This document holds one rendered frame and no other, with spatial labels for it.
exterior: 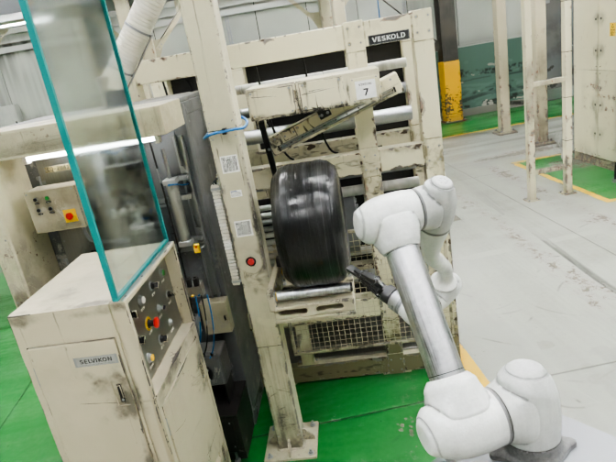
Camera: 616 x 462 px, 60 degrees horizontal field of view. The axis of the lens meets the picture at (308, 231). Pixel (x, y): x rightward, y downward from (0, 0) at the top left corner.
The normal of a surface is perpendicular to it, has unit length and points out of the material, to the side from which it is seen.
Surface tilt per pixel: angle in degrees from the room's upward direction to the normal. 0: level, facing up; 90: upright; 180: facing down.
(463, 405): 51
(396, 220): 60
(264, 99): 90
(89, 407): 90
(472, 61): 90
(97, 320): 90
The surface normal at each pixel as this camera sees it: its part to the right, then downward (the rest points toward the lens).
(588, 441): -0.18, -0.95
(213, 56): -0.04, 0.33
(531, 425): 0.19, 0.24
